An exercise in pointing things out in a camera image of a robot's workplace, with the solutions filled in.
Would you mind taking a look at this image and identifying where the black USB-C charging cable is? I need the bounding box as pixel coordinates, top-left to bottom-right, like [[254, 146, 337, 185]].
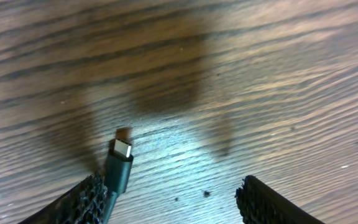
[[101, 138, 134, 224]]

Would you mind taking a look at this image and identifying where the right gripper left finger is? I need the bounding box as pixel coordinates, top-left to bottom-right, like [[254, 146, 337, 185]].
[[19, 173, 108, 224]]

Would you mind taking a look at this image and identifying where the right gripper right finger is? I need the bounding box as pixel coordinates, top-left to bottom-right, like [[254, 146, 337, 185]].
[[236, 175, 324, 224]]

